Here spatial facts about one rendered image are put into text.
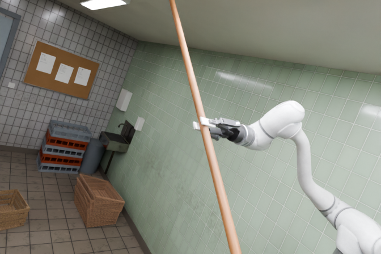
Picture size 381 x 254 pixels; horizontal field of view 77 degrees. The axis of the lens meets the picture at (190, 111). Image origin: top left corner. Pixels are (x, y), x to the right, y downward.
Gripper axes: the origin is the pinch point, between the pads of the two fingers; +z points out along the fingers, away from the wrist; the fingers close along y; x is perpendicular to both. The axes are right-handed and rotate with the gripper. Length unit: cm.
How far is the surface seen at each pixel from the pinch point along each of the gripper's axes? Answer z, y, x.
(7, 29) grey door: 63, 262, 297
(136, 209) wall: -125, 255, 36
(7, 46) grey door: 57, 279, 280
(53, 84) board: -16, 308, 257
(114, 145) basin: -102, 268, 135
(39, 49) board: 18, 271, 290
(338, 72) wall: -125, -34, 54
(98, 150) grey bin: -106, 333, 158
